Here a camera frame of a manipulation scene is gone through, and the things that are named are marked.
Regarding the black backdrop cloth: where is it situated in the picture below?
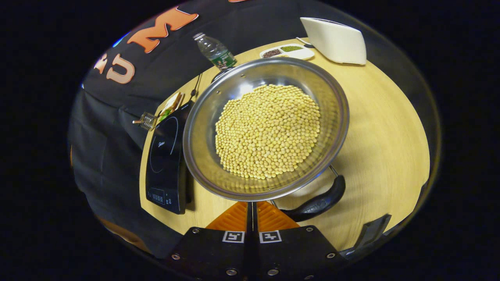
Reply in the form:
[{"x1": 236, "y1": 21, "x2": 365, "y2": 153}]
[{"x1": 68, "y1": 0, "x2": 313, "y2": 258}]

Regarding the clear plastic water bottle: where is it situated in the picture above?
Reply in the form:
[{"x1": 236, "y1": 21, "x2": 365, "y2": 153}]
[{"x1": 193, "y1": 32, "x2": 238, "y2": 71}]

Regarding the white toaster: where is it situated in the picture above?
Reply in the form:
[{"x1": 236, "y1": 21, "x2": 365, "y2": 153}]
[{"x1": 300, "y1": 17, "x2": 368, "y2": 65}]

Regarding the white divided bean dish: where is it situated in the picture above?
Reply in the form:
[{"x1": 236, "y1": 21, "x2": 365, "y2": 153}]
[{"x1": 260, "y1": 44, "x2": 315, "y2": 61}]

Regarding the black cooktop cable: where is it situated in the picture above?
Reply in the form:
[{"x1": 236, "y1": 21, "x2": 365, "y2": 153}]
[{"x1": 190, "y1": 73, "x2": 203, "y2": 102}]

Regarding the black induction cooktop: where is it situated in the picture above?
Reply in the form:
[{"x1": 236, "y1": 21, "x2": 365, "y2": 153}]
[{"x1": 145, "y1": 101, "x2": 195, "y2": 215}]

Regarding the pile of yellow soybeans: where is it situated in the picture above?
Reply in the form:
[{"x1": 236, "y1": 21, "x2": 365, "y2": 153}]
[{"x1": 215, "y1": 84, "x2": 321, "y2": 180}]

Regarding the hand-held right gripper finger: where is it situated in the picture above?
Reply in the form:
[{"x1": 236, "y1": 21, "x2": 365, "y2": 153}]
[
  {"x1": 168, "y1": 201, "x2": 254, "y2": 281},
  {"x1": 252, "y1": 201, "x2": 344, "y2": 281}
]

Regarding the steel pot with black handle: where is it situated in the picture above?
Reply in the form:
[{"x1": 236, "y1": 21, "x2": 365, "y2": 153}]
[{"x1": 182, "y1": 57, "x2": 350, "y2": 223}]

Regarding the small clear glass cup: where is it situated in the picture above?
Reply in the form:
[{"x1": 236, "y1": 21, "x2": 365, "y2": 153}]
[{"x1": 132, "y1": 112, "x2": 157, "y2": 131}]

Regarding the sandwich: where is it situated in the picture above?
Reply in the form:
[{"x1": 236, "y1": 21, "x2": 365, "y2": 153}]
[{"x1": 158, "y1": 92, "x2": 185, "y2": 122}]

